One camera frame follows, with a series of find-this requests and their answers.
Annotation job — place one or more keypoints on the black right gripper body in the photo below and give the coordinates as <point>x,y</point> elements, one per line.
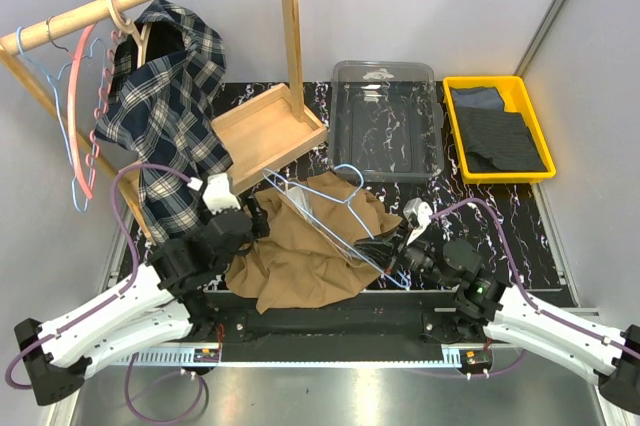
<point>417,257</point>

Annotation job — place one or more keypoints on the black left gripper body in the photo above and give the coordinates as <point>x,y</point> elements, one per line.
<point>250,239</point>

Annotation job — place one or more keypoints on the tan brown garment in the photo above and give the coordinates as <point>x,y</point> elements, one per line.
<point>296,266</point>

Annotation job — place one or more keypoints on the blue wire hanger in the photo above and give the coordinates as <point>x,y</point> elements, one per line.
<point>59,87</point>
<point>298,194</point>

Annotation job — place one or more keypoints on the navy plaid skirt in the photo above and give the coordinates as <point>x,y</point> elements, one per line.
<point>162,111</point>

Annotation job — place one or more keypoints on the light wooden hanger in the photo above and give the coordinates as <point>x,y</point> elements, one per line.
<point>127,26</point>

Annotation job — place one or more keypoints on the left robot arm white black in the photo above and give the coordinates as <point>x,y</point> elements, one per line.
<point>163,300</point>

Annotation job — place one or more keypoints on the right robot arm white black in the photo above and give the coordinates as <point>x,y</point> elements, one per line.
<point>486,306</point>

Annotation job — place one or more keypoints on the pink plastic hanger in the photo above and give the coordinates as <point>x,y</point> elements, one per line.
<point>84,166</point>

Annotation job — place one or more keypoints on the wooden clothes rack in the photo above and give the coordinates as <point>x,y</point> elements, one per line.
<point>266,132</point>

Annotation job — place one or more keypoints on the grey plastic bin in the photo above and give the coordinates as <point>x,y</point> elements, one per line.
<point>385,122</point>

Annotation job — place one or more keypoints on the dark grey folded cloth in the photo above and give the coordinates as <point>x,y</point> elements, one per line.
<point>497,141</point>

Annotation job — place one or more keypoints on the blue grey folded cloth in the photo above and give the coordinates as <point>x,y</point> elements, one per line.
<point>485,98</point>

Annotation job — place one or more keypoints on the yellow plastic tray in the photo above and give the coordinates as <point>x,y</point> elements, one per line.
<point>516,98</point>

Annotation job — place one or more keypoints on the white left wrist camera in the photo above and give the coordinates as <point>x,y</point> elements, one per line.
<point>216,193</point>

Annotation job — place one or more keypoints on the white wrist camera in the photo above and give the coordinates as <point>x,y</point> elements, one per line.
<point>216,193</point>
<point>417,213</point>

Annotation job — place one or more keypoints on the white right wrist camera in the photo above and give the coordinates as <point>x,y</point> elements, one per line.
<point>417,213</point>

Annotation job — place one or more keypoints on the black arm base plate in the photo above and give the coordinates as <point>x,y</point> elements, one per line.
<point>415,316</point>

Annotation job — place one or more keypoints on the aluminium mounting rail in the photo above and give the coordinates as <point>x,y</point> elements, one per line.
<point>312,352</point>

